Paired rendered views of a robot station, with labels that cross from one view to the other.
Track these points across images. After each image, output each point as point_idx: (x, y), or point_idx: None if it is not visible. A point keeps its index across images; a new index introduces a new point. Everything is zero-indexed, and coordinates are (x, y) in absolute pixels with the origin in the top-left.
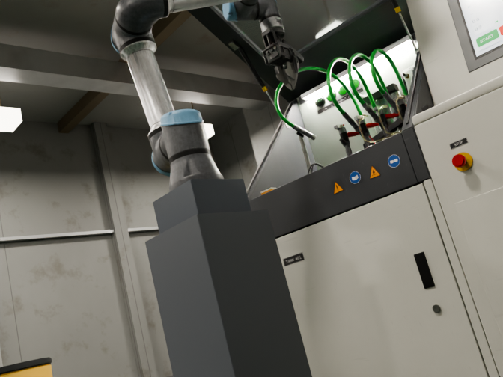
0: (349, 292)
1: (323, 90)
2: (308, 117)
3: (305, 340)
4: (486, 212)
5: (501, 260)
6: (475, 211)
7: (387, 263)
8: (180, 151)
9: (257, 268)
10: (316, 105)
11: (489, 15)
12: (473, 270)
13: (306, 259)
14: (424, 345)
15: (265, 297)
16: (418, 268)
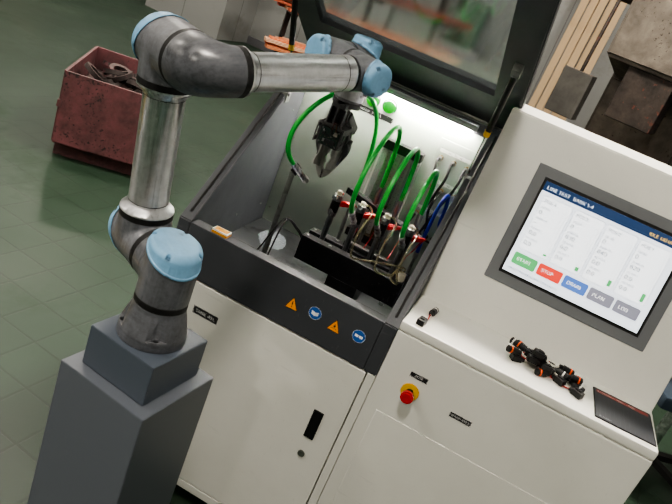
0: (239, 383)
1: None
2: None
3: None
4: (392, 435)
5: (373, 469)
6: (386, 428)
7: (288, 394)
8: (155, 307)
9: (171, 443)
10: None
11: (545, 242)
12: (349, 456)
13: (217, 326)
14: (271, 463)
15: (164, 466)
16: (310, 421)
